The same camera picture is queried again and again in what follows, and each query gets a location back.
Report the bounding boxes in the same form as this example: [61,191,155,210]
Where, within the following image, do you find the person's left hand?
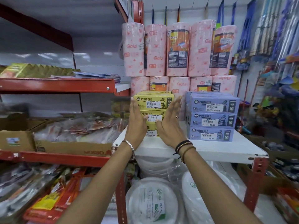
[125,97,149,145]

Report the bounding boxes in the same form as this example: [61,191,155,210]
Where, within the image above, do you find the person's right hand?
[155,96,189,149]

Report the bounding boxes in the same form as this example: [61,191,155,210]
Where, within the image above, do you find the yellow garbage bag box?
[140,110,167,125]
[133,90,175,110]
[144,124,163,138]

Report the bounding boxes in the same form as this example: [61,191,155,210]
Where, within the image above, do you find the person's right forearm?
[180,147,264,224]

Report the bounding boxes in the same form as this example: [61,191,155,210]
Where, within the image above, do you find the person's left forearm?
[56,143,136,224]

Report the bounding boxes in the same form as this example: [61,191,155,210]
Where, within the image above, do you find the yellow packets behind boxes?
[112,101,132,120]

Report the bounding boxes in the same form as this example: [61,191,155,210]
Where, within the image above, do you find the black and brown wrist bands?
[173,140,197,164]

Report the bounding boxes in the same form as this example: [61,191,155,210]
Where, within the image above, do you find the silver bangle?
[121,140,136,161]

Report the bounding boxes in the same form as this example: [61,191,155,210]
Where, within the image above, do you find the stack of white bowls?
[135,156,176,180]

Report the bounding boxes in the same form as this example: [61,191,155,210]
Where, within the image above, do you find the purple garbage bag box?
[187,111,238,129]
[187,125,234,143]
[185,91,241,115]

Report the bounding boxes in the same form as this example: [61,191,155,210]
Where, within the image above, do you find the white shelf board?
[113,127,269,165]

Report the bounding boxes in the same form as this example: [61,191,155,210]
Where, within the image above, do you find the pile of clear wrapped packets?
[35,111,128,144]

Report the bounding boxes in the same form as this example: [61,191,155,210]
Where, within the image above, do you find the pile of flat blue-white packets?
[50,71,121,83]

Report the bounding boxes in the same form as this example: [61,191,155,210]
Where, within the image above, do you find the stack of pink paper rolls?
[121,19,239,98]

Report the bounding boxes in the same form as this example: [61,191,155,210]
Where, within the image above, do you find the wrapped white plates with label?
[125,177,185,224]

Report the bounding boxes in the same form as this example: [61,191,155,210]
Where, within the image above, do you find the cardboard box with red print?
[33,137,114,158]

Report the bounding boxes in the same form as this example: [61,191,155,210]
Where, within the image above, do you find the wrapped plain white plates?
[181,170,239,224]

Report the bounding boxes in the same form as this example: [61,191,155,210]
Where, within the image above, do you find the red metal shelf rack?
[0,0,269,224]

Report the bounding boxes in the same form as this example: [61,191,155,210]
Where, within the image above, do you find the stack of gold green packets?
[5,63,80,79]

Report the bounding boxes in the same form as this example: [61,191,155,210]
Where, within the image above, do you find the heap of colourful plastic goods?
[253,63,299,139]

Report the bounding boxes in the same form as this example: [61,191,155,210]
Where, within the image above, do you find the pile of red orange packets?
[23,167,87,224]

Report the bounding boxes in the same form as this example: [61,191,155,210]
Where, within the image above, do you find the large open cardboard box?
[236,135,299,195]

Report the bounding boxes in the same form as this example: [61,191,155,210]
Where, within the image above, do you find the plain brown cardboard box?
[0,130,36,153]

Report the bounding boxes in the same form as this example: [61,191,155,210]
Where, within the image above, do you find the pile of silver plastic packets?
[0,163,60,218]

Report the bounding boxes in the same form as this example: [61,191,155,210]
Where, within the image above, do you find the row of hanging packaged mops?
[235,0,299,64]

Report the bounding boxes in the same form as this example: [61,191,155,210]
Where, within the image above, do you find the row of hanging coloured handles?
[151,0,237,26]

